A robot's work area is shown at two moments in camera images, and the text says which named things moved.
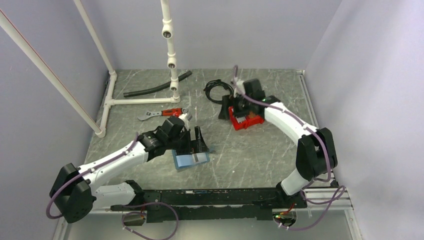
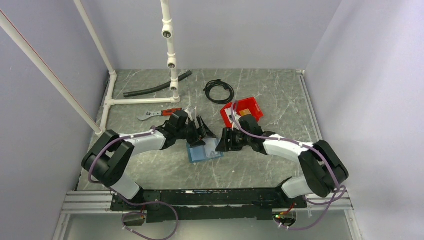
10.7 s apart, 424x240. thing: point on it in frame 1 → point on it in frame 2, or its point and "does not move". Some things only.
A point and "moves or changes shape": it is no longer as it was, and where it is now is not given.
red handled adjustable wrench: x=175 y=112 does not move
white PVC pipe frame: x=17 y=39 does not move
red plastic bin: x=241 y=122 moves or changes shape
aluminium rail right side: x=332 y=198 does not move
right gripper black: x=229 y=100 → x=225 y=145
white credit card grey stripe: x=201 y=157 → x=210 y=147
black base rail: x=183 y=205 does not move
